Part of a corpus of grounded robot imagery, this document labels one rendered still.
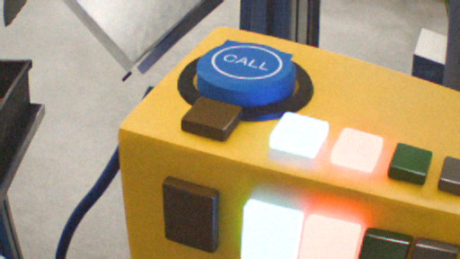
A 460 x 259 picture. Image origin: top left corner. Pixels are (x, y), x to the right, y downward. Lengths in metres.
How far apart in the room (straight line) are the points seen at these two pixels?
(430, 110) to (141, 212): 0.13
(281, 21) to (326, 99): 0.51
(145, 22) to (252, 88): 0.36
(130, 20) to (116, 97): 1.75
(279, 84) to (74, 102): 2.10
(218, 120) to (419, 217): 0.09
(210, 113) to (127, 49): 0.36
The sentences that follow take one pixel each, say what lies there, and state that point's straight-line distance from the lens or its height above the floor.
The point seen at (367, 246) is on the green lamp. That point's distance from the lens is 0.29.
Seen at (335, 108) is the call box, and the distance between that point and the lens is 0.33.
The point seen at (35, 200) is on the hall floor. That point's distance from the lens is 2.02.
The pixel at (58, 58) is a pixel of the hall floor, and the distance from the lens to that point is 2.68.
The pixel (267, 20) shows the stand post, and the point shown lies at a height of 0.87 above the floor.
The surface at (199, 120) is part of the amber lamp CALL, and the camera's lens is 0.30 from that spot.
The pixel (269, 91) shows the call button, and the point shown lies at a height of 1.08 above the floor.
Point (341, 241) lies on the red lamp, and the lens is 0.29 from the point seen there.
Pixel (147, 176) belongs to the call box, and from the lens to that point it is 0.32.
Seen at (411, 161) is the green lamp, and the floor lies 1.08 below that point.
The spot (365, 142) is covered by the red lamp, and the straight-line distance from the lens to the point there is 0.30.
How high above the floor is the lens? 1.24
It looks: 33 degrees down
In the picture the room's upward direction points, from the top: 2 degrees clockwise
